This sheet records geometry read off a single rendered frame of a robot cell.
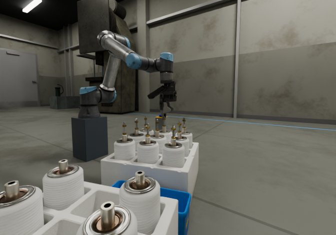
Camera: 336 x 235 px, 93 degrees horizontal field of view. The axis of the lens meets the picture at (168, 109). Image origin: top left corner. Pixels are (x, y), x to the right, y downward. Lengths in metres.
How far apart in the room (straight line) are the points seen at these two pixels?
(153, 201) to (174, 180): 0.27
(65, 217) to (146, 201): 0.20
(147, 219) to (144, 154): 0.33
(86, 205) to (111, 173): 0.25
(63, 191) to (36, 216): 0.07
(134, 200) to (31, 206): 0.21
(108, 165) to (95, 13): 3.97
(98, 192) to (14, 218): 0.20
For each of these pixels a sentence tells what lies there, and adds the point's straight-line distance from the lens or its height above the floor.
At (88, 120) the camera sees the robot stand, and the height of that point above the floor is 0.29.
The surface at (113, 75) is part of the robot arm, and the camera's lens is 1.30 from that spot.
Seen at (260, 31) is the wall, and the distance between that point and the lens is 3.78.
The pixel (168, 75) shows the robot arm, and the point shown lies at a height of 0.57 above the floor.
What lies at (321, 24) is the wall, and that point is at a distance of 3.80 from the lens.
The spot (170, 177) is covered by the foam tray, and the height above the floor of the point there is 0.15.
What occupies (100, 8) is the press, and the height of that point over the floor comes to 2.37.
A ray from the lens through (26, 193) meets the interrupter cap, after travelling 0.49.
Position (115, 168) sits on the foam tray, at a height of 0.15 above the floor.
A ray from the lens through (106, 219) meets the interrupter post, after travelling 0.33.
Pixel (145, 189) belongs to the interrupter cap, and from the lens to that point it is 0.40.
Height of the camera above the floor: 0.46
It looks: 5 degrees down
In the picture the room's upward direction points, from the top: straight up
